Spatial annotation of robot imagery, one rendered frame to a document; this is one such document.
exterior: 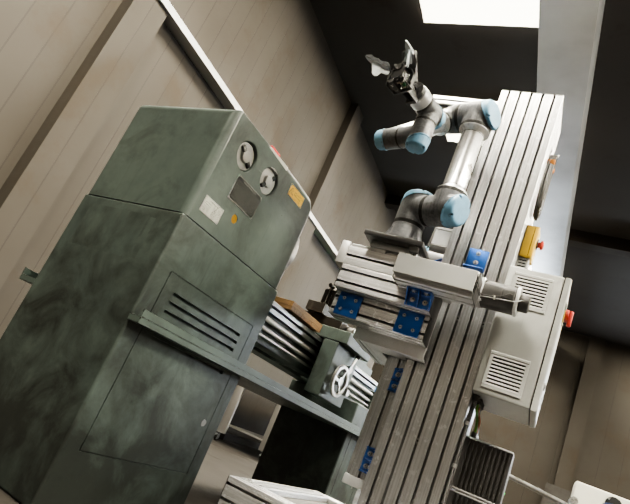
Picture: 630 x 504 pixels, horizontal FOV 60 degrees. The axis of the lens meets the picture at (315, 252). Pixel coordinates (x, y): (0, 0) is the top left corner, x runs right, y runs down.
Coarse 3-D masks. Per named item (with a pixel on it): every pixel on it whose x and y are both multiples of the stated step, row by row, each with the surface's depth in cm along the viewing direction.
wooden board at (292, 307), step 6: (276, 300) 238; (282, 300) 237; (288, 300) 236; (282, 306) 236; (288, 306) 234; (294, 306) 235; (294, 312) 236; (300, 312) 240; (306, 312) 244; (300, 318) 242; (306, 318) 245; (312, 318) 249; (306, 324) 250; (312, 324) 250; (318, 324) 255; (312, 330) 258; (318, 330) 256
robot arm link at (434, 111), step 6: (432, 96) 185; (432, 102) 184; (426, 108) 184; (432, 108) 184; (438, 108) 186; (420, 114) 186; (426, 114) 185; (432, 114) 185; (438, 114) 186; (444, 114) 189; (438, 120) 188; (444, 120) 189; (438, 126) 190
